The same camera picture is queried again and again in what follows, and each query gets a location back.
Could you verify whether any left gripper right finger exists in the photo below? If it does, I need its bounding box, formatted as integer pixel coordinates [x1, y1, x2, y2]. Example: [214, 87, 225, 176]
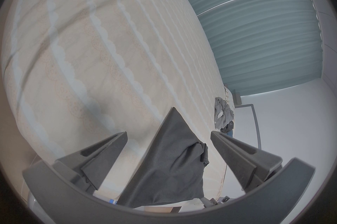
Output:
[211, 130, 284, 191]

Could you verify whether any grey garment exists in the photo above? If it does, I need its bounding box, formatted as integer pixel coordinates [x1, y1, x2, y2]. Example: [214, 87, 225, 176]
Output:
[214, 97, 235, 130]

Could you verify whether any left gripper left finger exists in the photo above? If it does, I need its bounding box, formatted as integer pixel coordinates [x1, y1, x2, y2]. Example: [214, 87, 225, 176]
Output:
[54, 131, 128, 191]

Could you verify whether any white printed pillow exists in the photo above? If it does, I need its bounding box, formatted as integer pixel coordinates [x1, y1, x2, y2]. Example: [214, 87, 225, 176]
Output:
[224, 86, 236, 111]

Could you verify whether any bed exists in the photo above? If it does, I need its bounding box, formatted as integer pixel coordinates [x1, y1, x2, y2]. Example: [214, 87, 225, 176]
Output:
[1, 0, 262, 207]

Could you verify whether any black shiny garment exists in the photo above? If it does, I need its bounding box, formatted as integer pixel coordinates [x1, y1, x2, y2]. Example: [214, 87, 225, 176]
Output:
[220, 121, 234, 134]

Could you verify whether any black T-shirt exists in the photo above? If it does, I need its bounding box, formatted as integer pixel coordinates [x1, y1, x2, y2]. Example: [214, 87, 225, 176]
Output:
[116, 107, 210, 209]

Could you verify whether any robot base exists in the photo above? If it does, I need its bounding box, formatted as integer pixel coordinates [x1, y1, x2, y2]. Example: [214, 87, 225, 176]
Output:
[108, 195, 232, 209]

